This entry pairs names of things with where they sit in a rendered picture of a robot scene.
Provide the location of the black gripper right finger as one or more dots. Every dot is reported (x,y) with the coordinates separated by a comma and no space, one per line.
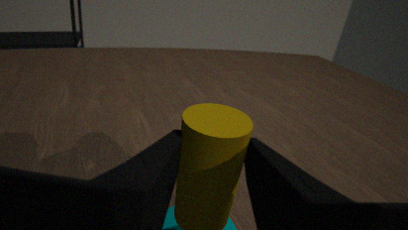
(284,197)

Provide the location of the cyan circle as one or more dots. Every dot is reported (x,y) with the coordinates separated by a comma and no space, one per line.
(170,223)

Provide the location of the yellow cylinder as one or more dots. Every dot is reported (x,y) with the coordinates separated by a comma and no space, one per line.
(214,145)

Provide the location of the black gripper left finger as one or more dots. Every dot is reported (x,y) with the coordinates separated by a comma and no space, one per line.
(131,196)

